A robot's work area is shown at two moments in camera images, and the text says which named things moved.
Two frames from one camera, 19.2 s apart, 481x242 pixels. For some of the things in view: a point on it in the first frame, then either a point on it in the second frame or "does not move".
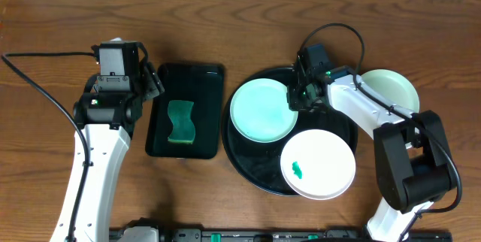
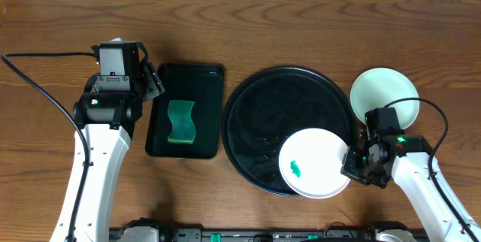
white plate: x=318 y=164 does not move
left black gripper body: x=149 y=80 does not move
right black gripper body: x=302 y=98 -> x=363 y=167
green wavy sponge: x=183 y=130 does not move
